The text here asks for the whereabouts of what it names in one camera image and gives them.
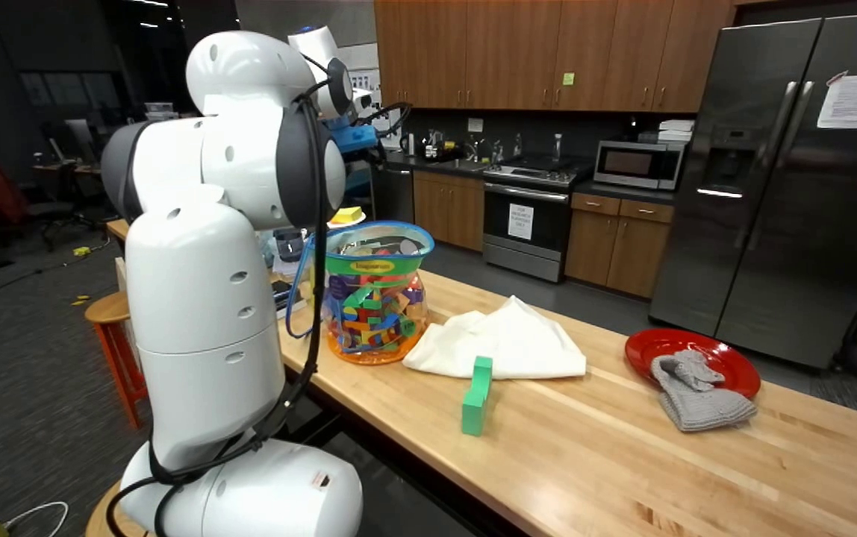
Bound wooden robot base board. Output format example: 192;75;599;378
83;484;152;537

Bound green foam block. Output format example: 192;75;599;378
461;354;496;439

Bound narrow wooden base cabinet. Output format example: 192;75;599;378
412;168;487;253

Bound clear jar of toys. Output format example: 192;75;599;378
321;218;440;368

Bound white oven towel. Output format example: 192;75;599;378
504;201;537;245

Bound white cloth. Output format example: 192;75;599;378
401;292;593;381

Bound stainless steel oven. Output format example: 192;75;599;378
482;162;590;287

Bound black flat device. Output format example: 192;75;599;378
269;271;297;314

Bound wide wooden base cabinet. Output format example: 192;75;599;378
561;189;679;302

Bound silver microwave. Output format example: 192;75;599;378
593;136;691;193

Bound stack of white items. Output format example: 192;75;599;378
658;117;696;147

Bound grey cloth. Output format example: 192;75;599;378
648;345;758;435

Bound red plate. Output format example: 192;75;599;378
621;324;764;400

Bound wooden stool with red legs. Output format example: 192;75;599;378
83;289;152;433

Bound stainless steel refrigerator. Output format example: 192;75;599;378
648;8;857;374

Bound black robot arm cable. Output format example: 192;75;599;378
106;56;352;537

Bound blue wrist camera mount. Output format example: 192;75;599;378
333;117;382;159

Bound white wall poster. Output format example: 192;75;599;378
348;42;382;96

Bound wooden wall cabinets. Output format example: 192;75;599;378
375;0;737;117

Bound white floor cable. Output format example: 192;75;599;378
4;499;76;537

